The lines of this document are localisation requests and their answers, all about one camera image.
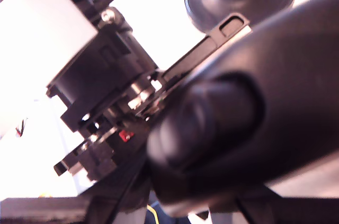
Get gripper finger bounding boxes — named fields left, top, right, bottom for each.
left=84, top=128, right=151, bottom=182
left=87, top=160, right=157, bottom=224
left=208, top=185, right=292, bottom=224

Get stainless steel electric kettle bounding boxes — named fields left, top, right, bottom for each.
left=147, top=0, right=339, bottom=209

